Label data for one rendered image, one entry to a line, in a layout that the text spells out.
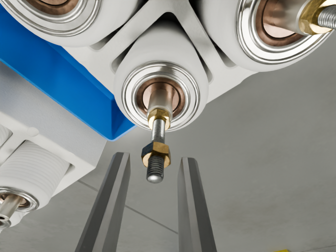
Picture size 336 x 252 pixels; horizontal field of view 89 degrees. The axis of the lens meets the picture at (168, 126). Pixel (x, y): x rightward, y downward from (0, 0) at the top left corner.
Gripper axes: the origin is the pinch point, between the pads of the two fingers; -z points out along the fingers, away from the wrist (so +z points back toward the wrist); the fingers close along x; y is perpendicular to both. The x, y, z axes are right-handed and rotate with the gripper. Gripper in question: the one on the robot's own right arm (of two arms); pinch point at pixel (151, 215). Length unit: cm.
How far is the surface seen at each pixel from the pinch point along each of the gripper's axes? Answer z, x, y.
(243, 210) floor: -36, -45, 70
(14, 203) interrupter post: -10.0, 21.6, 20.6
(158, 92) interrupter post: -10.3, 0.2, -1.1
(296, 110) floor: -36, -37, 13
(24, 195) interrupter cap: -10.8, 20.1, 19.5
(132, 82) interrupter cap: -10.8, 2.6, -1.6
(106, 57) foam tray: -18.1, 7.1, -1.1
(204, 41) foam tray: -18.1, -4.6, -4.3
